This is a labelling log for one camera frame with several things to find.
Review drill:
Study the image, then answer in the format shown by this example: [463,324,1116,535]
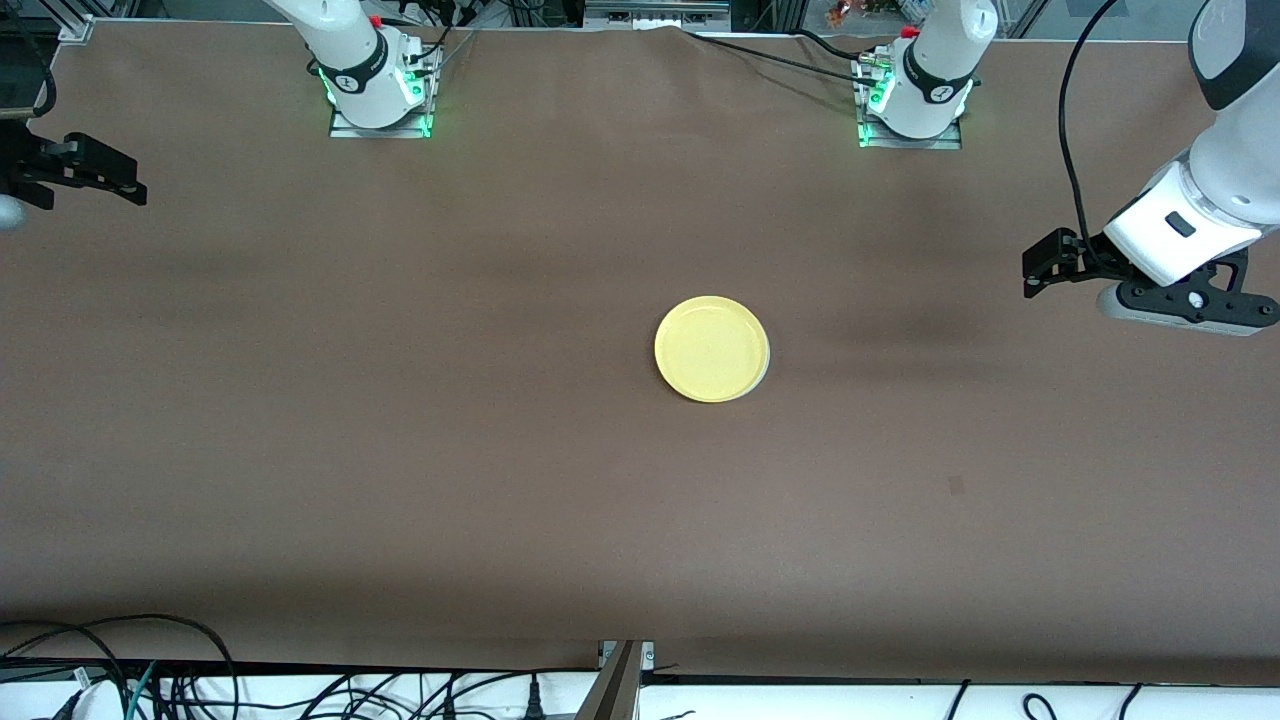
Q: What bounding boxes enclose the grey metal device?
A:
[583,0,733,31]

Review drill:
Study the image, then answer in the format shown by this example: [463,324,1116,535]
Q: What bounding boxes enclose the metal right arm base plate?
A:
[328,95,436,141]

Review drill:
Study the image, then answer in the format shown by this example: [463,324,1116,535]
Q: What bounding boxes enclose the yellow round plate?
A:
[655,295,770,403]

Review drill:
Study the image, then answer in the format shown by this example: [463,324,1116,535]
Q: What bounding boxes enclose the black looped cable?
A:
[0,613,241,720]

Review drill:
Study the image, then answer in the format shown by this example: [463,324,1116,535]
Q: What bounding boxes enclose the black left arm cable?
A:
[1058,0,1121,251]

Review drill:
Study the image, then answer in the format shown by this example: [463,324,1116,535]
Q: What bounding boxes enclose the aluminium profile post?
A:
[578,640,646,720]

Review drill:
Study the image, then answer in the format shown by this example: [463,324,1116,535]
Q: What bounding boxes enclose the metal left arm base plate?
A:
[856,115,964,151]

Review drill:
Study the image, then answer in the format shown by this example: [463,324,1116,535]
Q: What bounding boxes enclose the green cable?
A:
[125,660,161,720]

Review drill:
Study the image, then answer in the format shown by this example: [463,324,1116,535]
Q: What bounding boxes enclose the aluminium frame corner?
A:
[55,0,96,46]

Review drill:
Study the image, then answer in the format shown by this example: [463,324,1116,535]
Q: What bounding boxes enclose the brown table cover sheet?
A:
[0,18,1280,689]

